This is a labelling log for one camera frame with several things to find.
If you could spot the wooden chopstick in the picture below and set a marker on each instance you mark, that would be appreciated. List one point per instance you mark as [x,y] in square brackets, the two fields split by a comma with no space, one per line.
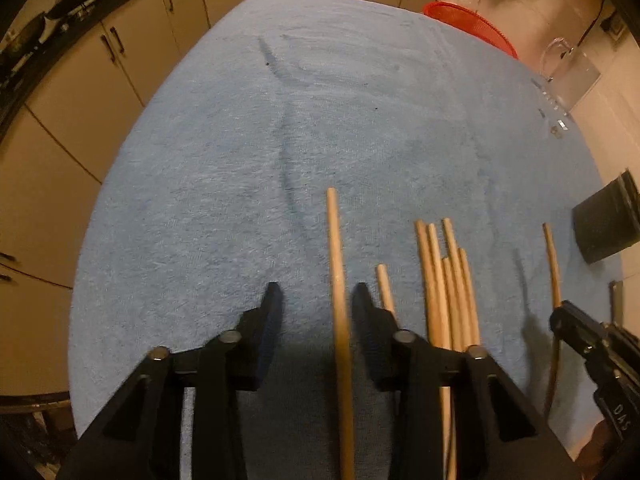
[552,270]
[340,285]
[470,295]
[454,250]
[426,270]
[451,300]
[385,285]
[436,270]

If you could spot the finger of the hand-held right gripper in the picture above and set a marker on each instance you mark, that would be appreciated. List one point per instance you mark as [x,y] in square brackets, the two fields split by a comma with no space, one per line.
[616,300]
[577,327]

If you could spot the clear glass pitcher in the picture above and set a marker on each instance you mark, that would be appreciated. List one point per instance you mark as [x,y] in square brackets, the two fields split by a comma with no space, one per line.
[575,75]

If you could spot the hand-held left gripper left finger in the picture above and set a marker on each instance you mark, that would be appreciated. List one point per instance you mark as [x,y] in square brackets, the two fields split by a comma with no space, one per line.
[270,330]

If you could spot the red plastic basket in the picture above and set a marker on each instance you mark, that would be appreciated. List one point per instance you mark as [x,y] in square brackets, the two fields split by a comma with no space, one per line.
[470,22]

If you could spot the black utensil holder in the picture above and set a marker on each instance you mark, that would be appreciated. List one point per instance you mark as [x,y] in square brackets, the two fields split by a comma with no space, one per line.
[605,225]

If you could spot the dark wall socket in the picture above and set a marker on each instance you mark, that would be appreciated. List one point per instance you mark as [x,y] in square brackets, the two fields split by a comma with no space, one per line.
[612,25]

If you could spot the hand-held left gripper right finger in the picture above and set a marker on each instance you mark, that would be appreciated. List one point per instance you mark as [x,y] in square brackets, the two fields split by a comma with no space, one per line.
[362,330]

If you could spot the blue towel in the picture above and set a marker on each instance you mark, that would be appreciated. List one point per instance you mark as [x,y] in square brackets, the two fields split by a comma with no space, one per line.
[300,135]

